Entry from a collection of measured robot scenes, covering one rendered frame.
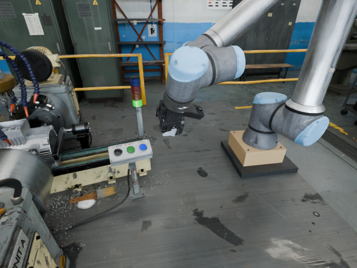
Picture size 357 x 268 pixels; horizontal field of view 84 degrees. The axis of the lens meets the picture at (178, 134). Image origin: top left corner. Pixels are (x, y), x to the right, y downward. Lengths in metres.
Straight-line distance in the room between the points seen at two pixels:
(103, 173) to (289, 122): 0.90
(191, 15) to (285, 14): 2.37
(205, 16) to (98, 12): 3.01
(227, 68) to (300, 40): 6.95
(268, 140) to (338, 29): 0.54
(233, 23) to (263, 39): 5.53
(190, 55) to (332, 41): 0.56
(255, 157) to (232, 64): 0.67
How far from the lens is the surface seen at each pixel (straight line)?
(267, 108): 1.06
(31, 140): 1.03
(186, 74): 0.47
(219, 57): 0.54
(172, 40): 5.94
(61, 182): 1.11
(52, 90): 1.43
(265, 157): 1.17
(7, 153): 0.83
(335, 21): 0.92
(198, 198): 0.98
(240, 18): 0.75
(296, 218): 1.03
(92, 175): 1.09
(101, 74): 4.17
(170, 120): 0.65
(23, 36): 4.44
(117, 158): 0.82
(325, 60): 0.93
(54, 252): 0.79
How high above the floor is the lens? 1.53
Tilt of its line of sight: 31 degrees down
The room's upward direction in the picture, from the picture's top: straight up
